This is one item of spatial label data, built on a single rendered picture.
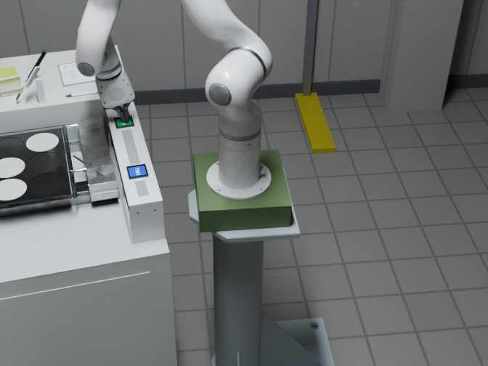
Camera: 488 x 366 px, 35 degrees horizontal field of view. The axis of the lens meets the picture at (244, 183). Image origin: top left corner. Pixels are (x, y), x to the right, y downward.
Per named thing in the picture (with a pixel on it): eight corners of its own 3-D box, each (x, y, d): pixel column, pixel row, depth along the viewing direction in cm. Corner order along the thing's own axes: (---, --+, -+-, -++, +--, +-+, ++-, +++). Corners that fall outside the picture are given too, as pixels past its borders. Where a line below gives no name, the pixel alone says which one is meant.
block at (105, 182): (90, 192, 223) (88, 184, 221) (88, 185, 226) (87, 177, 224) (118, 188, 225) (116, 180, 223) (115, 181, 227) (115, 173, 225)
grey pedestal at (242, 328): (322, 319, 301) (340, 151, 251) (346, 415, 267) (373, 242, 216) (192, 330, 297) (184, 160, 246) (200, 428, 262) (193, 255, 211)
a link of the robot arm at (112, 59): (113, 72, 219) (123, 54, 225) (99, 33, 210) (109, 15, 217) (86, 74, 221) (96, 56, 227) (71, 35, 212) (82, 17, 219)
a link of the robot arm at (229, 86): (269, 123, 215) (272, 48, 200) (238, 158, 202) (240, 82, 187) (230, 111, 219) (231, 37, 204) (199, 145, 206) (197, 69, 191)
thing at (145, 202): (132, 244, 215) (128, 205, 206) (107, 135, 256) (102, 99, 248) (165, 238, 217) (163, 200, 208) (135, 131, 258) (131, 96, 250)
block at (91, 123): (78, 131, 247) (78, 123, 245) (78, 125, 250) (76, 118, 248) (104, 128, 249) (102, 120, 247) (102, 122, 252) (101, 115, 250)
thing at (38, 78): (27, 105, 243) (20, 69, 235) (27, 99, 246) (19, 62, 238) (46, 103, 245) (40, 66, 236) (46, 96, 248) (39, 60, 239)
